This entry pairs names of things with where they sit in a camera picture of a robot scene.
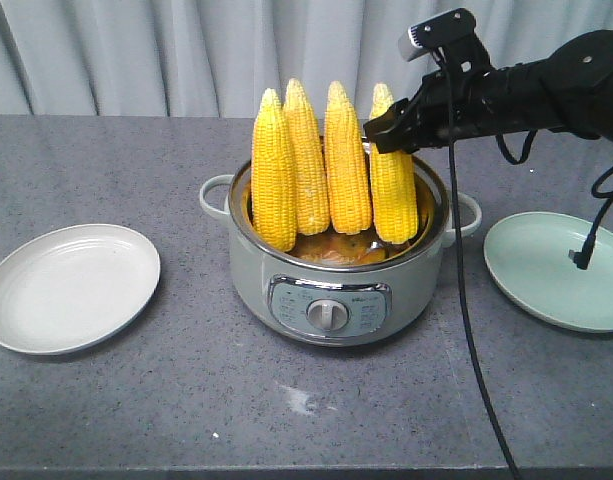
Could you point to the green electric cooking pot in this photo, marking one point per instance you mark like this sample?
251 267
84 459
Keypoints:
334 305

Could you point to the beige plate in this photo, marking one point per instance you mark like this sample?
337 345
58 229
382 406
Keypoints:
75 287

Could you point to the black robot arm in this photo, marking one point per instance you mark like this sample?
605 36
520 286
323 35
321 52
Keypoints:
569 91

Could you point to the white curtain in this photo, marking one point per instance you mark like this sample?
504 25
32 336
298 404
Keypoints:
200 58

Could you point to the green plate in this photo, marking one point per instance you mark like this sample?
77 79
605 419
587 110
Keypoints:
529 257

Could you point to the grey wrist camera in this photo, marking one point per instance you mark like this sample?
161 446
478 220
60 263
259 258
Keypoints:
450 35

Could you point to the corn cob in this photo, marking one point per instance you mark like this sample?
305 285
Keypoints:
273 175
347 178
394 200
313 214

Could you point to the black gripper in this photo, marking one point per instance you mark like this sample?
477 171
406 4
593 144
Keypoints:
478 112

